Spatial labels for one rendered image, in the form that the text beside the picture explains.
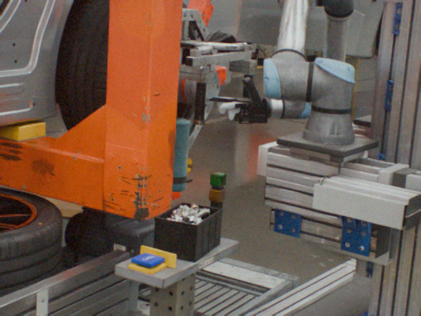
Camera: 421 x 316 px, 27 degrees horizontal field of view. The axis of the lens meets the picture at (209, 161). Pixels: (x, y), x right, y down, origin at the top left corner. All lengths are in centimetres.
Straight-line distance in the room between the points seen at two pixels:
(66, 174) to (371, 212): 101
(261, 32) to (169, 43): 309
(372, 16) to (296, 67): 328
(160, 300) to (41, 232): 41
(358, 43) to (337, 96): 325
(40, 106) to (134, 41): 54
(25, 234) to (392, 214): 104
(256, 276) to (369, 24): 262
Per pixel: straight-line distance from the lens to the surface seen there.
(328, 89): 250
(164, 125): 266
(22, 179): 295
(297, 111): 309
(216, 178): 271
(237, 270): 359
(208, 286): 346
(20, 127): 295
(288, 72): 250
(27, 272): 260
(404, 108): 260
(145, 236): 298
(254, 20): 568
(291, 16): 270
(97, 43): 310
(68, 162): 280
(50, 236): 265
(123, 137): 265
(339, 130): 252
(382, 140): 272
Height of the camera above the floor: 132
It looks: 13 degrees down
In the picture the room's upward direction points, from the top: 4 degrees clockwise
